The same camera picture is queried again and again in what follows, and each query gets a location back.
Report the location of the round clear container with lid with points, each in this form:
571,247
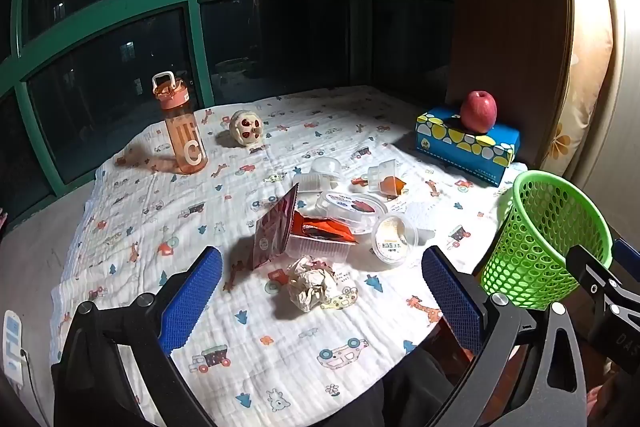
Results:
350,207

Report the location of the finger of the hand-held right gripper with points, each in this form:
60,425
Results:
595,274
629,257

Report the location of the brown wooden panel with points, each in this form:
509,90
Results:
510,32

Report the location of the green window frame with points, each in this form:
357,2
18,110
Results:
192,37

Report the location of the red snack packet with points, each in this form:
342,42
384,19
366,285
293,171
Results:
272,232

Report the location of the orange water bottle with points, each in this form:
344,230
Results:
185,132

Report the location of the clear rectangular plastic tray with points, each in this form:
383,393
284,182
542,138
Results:
320,249

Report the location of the green perforated plastic basket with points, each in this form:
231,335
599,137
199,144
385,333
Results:
535,247

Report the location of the paper ball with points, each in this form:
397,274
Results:
312,284

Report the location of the dark cloth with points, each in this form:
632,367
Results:
400,394

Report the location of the clear round plastic cup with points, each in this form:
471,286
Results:
327,169

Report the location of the beige plush toy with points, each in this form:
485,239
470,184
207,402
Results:
246,128

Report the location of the printed white blanket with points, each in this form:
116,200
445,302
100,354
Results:
150,207

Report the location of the blue dotted tissue box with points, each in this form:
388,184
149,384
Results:
465,147

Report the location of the clear cup with orange residue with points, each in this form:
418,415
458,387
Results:
387,182

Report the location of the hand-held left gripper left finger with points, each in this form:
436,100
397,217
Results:
192,302

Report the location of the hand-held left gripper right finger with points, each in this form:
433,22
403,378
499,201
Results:
452,302

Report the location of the orange wrapper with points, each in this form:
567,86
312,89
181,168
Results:
325,227

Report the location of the clear square plastic cup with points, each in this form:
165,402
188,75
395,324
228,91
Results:
312,183

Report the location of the red apple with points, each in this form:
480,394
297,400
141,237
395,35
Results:
478,112

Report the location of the white power strip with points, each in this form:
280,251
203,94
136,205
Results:
11,347

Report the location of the floral beige cushion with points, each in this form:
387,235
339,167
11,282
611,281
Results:
582,97

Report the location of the pudding cup with yellow label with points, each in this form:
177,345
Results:
394,239

